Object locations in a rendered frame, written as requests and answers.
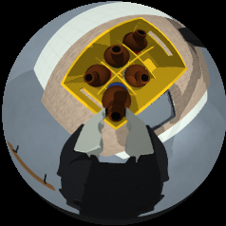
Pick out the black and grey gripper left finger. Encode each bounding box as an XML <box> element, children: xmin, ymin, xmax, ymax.
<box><xmin>57</xmin><ymin>107</ymin><xmax>107</xmax><ymax>177</ymax></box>

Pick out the yellow bottle crate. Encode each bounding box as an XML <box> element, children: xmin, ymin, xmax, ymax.
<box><xmin>61</xmin><ymin>17</ymin><xmax>187</xmax><ymax>115</ymax></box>

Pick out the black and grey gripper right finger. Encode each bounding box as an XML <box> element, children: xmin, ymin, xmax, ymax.
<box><xmin>124</xmin><ymin>108</ymin><xmax>169</xmax><ymax>182</ymax></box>

